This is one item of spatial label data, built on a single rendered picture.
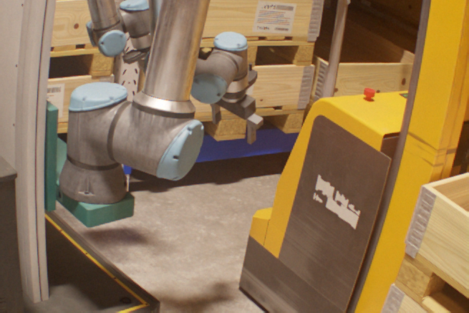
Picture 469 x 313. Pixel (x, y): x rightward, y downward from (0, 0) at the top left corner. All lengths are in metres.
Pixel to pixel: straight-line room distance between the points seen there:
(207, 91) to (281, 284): 0.90
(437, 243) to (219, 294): 1.11
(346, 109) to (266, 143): 1.46
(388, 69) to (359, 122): 1.74
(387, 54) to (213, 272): 1.99
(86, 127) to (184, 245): 1.41
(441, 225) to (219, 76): 0.74
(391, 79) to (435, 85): 1.94
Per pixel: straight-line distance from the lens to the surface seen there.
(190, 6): 1.68
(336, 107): 2.27
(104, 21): 2.23
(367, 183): 2.20
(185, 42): 1.70
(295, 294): 2.57
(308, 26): 3.47
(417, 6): 4.53
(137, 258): 2.99
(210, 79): 1.98
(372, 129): 2.16
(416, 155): 2.11
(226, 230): 3.28
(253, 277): 2.76
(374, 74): 3.86
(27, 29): 1.79
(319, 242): 2.41
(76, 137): 1.83
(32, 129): 1.84
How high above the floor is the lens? 1.63
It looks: 22 degrees down
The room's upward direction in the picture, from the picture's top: 9 degrees clockwise
